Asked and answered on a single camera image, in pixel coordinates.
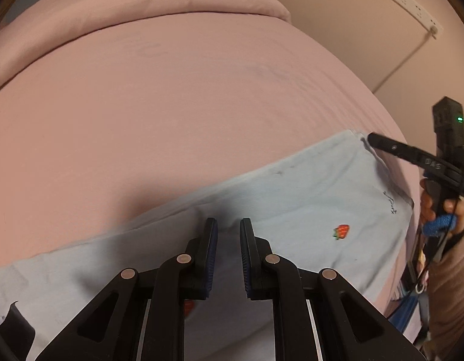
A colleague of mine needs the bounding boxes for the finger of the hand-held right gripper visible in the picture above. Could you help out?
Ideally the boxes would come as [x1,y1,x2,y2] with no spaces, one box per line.
[367,132,424,167]

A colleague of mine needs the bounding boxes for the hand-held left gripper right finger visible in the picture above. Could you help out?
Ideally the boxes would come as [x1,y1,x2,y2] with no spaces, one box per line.
[240,217,424,361]

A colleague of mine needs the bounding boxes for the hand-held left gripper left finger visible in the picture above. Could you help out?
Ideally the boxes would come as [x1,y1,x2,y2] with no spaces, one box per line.
[34,217,219,361]

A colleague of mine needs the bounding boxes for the light blue denim pants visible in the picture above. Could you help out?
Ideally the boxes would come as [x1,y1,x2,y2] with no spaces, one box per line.
[0,130,415,361]

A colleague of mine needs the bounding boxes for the person's right forearm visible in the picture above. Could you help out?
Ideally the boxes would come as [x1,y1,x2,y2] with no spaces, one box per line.
[428,222,464,358]

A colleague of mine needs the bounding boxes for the person's right hand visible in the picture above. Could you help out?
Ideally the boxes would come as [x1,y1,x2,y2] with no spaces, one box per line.
[419,178,464,236]

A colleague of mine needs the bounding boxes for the pink bed sheet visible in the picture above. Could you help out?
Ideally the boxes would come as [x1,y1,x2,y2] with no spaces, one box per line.
[0,11,424,343]

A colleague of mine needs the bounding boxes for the blue cloth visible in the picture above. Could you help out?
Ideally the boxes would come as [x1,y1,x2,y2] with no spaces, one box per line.
[388,293,422,333]

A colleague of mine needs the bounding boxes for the pink folded duvet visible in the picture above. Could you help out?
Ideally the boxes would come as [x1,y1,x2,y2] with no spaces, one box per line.
[0,0,293,94]

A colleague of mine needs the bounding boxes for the white power strip cable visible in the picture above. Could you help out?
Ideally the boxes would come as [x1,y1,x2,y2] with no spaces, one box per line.
[371,26,438,94]

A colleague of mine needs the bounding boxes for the blue fabric strap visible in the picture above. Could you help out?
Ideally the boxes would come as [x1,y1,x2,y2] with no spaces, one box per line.
[423,214,459,238]

